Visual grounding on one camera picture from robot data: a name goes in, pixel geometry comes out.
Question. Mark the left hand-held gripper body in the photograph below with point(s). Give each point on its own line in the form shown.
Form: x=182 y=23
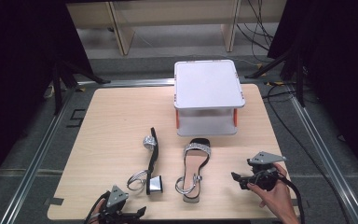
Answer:
x=117 y=197

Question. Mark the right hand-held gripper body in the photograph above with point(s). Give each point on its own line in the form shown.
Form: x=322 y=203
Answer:
x=263 y=170

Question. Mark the white two-tier shoe rack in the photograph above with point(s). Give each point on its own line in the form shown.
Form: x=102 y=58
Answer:
x=207 y=90

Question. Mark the person's left hand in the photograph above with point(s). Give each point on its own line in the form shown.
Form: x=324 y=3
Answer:
x=96 y=211

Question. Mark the person's right hand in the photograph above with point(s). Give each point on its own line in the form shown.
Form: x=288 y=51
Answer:
x=276 y=199

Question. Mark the black tripod stand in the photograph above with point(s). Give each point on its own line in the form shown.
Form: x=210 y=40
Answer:
x=292 y=67
x=62 y=77

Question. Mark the black curtain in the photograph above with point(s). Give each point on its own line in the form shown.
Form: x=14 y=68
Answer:
x=21 y=77
x=338 y=77

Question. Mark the silver metal floor rail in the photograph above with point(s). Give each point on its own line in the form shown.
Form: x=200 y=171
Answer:
x=326 y=158
x=34 y=161
x=127 y=82

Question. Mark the light wooden desk frame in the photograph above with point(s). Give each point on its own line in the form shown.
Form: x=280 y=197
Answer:
x=180 y=14

